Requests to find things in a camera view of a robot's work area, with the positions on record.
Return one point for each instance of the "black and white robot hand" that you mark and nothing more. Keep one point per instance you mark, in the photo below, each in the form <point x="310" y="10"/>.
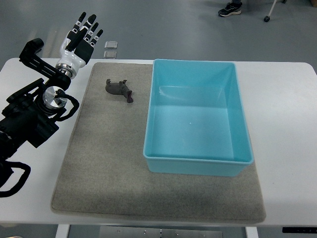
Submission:
<point x="78" y="46"/>

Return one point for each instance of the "brown toy hippo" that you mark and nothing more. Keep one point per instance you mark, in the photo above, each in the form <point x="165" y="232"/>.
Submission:
<point x="119" y="88"/>

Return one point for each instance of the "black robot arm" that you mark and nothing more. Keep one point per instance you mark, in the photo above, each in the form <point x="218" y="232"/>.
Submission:
<point x="32" y="112"/>

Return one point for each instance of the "blue plastic box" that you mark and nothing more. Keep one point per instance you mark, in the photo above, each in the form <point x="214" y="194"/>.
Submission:
<point x="196" y="123"/>

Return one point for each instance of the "grey felt mat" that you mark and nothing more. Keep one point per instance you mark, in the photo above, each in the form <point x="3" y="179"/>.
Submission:
<point x="104" y="172"/>

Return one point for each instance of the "black sneaker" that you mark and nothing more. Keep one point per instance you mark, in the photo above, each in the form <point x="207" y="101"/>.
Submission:
<point x="230" y="9"/>

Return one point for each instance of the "white caster leg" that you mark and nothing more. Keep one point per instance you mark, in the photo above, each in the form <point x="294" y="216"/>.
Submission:
<point x="267" y="18"/>

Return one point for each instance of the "black table control panel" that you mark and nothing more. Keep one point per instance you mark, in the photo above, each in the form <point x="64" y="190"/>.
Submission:
<point x="299" y="230"/>

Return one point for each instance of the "metal table bracket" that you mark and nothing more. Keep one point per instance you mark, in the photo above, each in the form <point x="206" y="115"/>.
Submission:
<point x="131" y="232"/>

